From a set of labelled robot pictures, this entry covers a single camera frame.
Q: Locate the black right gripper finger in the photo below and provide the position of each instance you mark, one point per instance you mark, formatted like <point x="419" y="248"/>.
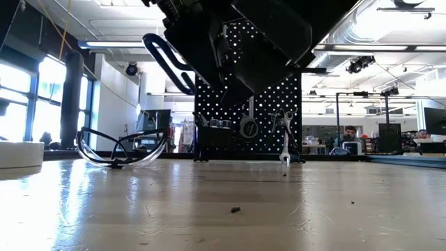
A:
<point x="195" y="45"/>

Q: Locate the small chrome socket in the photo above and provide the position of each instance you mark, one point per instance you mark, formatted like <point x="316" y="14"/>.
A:
<point x="226" y="123"/>
<point x="214" y="122"/>

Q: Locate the black tape measure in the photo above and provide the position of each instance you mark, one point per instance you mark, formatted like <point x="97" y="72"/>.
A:
<point x="248" y="128"/>

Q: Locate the short silver combination wrench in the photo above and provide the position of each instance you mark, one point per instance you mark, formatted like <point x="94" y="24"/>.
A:
<point x="285" y="139"/>

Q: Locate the clear black-framed safety glasses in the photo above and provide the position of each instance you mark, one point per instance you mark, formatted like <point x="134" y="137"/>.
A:
<point x="120" y="162"/>

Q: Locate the white masking tape roll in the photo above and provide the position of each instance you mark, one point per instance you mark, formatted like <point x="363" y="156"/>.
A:
<point x="21" y="153"/>

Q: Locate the black perforated pegboard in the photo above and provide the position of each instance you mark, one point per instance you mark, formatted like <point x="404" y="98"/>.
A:
<point x="265" y="104"/>

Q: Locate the long ceiling light fixture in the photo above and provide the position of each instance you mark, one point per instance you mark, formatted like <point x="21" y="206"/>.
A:
<point x="115" y="44"/>
<point x="369" y="47"/>

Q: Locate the black computer monitor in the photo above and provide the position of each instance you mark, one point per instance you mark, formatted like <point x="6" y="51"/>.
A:
<point x="157" y="120"/>
<point x="435" y="121"/>

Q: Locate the black ceiling spotlight cluster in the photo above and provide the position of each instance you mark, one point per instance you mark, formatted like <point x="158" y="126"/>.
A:
<point x="359" y="64"/>

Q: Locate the black background robot rig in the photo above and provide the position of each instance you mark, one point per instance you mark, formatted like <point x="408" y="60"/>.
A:
<point x="337" y="115"/>

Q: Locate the person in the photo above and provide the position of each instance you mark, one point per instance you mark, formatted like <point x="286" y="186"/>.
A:
<point x="423" y="133"/>
<point x="350" y="134"/>

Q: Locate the black building pillar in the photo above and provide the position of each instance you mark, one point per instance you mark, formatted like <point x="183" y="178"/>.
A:
<point x="71" y="104"/>

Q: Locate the small background black pegboard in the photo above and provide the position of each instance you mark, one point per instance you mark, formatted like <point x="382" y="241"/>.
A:
<point x="390" y="137"/>

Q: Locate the small black debris chip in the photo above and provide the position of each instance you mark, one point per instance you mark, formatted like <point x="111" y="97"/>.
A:
<point x="235" y="210"/>

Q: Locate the black ceiling camera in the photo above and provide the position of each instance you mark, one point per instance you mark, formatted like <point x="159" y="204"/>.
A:
<point x="131" y="69"/>
<point x="390" y="91"/>

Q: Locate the silver spiral air duct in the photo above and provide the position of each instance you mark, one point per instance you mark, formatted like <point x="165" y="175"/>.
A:
<point x="334" y="59"/>

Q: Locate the black ceiling lamp rail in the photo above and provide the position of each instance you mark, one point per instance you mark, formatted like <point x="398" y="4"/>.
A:
<point x="407" y="2"/>

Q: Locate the black aluminium table frame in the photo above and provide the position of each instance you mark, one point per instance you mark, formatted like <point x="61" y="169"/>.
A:
<point x="400" y="160"/>

